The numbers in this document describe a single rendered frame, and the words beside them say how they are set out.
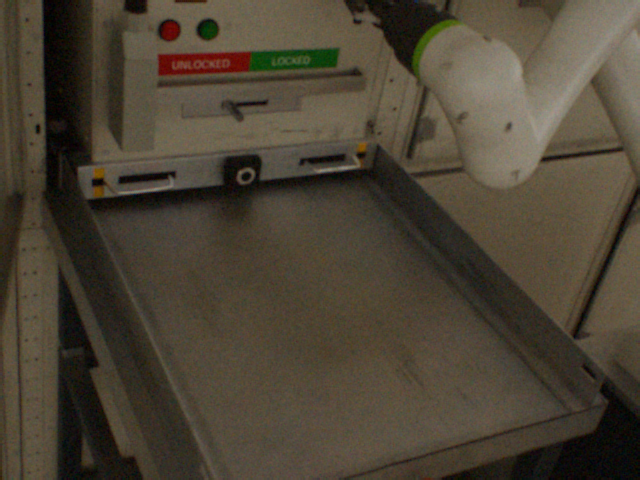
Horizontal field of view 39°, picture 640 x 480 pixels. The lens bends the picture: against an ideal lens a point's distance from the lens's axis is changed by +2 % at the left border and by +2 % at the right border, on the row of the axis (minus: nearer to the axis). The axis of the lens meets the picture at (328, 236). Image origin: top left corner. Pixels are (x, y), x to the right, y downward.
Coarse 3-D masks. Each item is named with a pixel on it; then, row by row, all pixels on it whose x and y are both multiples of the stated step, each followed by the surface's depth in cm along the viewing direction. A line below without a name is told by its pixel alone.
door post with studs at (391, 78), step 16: (384, 48) 158; (384, 64) 160; (400, 64) 161; (384, 80) 162; (400, 80) 163; (384, 96) 164; (400, 96) 165; (384, 112) 166; (368, 128) 167; (384, 128) 168; (384, 144) 171
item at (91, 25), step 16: (64, 0) 139; (80, 0) 130; (64, 16) 140; (80, 16) 131; (64, 32) 142; (80, 32) 133; (48, 48) 155; (64, 48) 144; (80, 48) 134; (48, 64) 156; (64, 64) 145; (80, 64) 136; (48, 80) 158; (64, 80) 147; (80, 80) 137; (64, 96) 149; (80, 96) 139; (64, 112) 150; (80, 112) 140; (368, 112) 158; (80, 128) 142; (80, 144) 144
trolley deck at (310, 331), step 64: (192, 192) 150; (256, 192) 154; (320, 192) 157; (64, 256) 133; (128, 256) 133; (192, 256) 136; (256, 256) 138; (320, 256) 141; (384, 256) 144; (192, 320) 124; (256, 320) 126; (320, 320) 128; (384, 320) 131; (448, 320) 133; (128, 384) 112; (192, 384) 114; (256, 384) 115; (320, 384) 117; (384, 384) 119; (448, 384) 122; (512, 384) 124; (256, 448) 107; (320, 448) 108; (384, 448) 110; (448, 448) 112; (512, 448) 119
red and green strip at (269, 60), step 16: (336, 48) 146; (160, 64) 134; (176, 64) 135; (192, 64) 136; (208, 64) 137; (224, 64) 139; (240, 64) 140; (256, 64) 141; (272, 64) 142; (288, 64) 144; (304, 64) 145; (320, 64) 147; (336, 64) 148
